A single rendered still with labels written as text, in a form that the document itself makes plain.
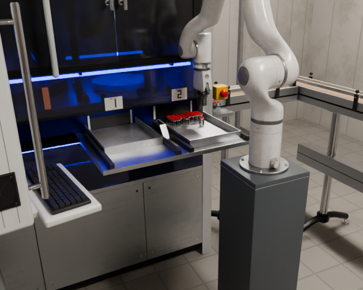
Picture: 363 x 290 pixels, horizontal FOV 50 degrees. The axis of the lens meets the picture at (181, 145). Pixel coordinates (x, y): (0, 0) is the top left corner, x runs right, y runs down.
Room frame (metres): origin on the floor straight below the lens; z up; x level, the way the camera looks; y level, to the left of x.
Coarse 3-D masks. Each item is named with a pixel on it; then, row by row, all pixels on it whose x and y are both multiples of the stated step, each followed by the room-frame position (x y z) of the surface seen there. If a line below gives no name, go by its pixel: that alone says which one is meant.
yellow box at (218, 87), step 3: (216, 84) 2.07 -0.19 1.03; (219, 84) 2.07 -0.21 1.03; (222, 84) 2.07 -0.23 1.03; (213, 87) 2.03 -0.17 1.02; (216, 87) 2.00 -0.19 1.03; (219, 87) 2.01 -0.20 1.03; (222, 87) 2.02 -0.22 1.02; (225, 87) 2.02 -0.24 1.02; (213, 90) 2.03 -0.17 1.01; (216, 90) 2.00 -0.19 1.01; (219, 90) 2.01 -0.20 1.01; (213, 93) 2.03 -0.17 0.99; (216, 93) 2.00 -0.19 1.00; (219, 93) 2.01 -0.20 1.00; (213, 96) 2.03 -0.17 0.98; (216, 96) 2.00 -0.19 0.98; (219, 96) 2.01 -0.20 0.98; (216, 99) 2.00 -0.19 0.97; (219, 99) 2.01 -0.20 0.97; (222, 99) 2.02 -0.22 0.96
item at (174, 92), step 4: (180, 88) 1.91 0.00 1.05; (184, 88) 1.92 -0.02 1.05; (172, 92) 1.89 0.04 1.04; (176, 92) 1.90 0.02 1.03; (184, 92) 1.92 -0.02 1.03; (172, 96) 1.89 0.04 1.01; (176, 96) 1.90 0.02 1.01; (180, 96) 1.91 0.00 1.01; (184, 96) 1.92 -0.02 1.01; (172, 100) 1.89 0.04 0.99; (176, 100) 1.90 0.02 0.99
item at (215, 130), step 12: (204, 120) 1.90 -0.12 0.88; (216, 120) 1.83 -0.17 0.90; (180, 132) 1.73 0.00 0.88; (192, 132) 1.72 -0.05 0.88; (204, 132) 1.72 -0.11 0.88; (216, 132) 1.72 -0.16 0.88; (228, 132) 1.72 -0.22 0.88; (240, 132) 1.65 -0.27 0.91; (192, 144) 1.54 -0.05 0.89; (204, 144) 1.56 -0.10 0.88
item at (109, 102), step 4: (120, 96) 1.78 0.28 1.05; (104, 100) 1.74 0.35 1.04; (108, 100) 1.75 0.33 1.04; (112, 100) 1.76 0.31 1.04; (116, 100) 1.77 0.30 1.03; (120, 100) 1.77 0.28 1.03; (108, 104) 1.75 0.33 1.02; (112, 104) 1.76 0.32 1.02; (116, 104) 1.77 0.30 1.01; (120, 104) 1.77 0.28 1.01; (108, 108) 1.75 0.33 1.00; (112, 108) 1.76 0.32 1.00; (116, 108) 1.76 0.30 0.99; (120, 108) 1.77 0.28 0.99
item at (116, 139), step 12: (96, 132) 1.75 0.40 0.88; (108, 132) 1.75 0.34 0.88; (120, 132) 1.74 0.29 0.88; (132, 132) 1.74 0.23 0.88; (144, 132) 1.74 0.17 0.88; (156, 132) 1.64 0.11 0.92; (108, 144) 1.59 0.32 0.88; (120, 144) 1.50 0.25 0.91; (132, 144) 1.52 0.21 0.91; (144, 144) 1.55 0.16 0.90; (156, 144) 1.57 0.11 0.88
